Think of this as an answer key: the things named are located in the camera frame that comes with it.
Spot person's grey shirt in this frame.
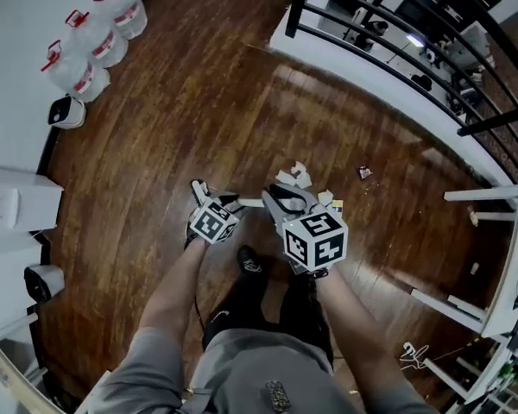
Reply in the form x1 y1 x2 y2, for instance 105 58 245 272
75 328 437 414

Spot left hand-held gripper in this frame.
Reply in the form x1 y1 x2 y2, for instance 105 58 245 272
188 191 249 244

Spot black stair railing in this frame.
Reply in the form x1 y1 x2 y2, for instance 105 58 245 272
284 0 518 185

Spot white table beige edge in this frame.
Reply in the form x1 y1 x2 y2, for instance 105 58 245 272
0 310 77 414

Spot clear water jug red cap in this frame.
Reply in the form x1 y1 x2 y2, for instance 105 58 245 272
41 39 111 104
92 0 148 41
64 9 130 69

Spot yellow black hazard tape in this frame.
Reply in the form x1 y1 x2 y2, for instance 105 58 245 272
431 337 481 362

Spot white broom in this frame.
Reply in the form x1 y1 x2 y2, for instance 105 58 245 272
189 179 312 215

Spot white floor cable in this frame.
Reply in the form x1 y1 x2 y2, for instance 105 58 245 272
400 341 431 370

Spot person's right forearm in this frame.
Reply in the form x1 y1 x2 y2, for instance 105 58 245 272
317 267 409 405

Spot small white bin black liner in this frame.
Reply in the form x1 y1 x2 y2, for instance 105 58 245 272
47 95 86 129

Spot person's left shoe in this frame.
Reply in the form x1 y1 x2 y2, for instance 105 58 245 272
237 244 262 275

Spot person's left forearm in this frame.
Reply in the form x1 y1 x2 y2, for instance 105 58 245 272
137 239 211 344

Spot person's black trousers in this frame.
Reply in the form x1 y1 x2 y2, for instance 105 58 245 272
201 269 334 364

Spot white paper scrap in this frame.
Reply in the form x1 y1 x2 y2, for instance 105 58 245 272
275 160 313 188

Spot grey bin black bag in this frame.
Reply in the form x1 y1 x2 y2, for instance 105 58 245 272
23 264 66 304

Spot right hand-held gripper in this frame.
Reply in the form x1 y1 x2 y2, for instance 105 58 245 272
261 184 349 273

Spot white desk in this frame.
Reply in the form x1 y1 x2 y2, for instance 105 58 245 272
409 182 518 344
422 338 518 414

